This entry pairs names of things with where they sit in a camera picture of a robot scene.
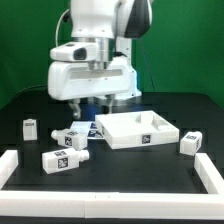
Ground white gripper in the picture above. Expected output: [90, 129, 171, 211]
[48, 61, 136, 119]

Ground white square table top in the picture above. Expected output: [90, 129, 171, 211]
[95, 110, 179, 149]

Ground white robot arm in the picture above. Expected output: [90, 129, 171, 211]
[48, 0, 154, 118]

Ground white tag sheet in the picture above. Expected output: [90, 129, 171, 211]
[70, 121, 104, 140]

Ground white U-shaped fence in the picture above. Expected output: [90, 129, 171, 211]
[0, 150, 224, 220]

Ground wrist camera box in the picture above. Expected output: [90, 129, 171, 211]
[50, 42, 98, 62]

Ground black cable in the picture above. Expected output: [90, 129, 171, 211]
[9, 84, 48, 101]

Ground white cable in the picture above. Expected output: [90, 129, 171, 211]
[54, 8, 72, 51]

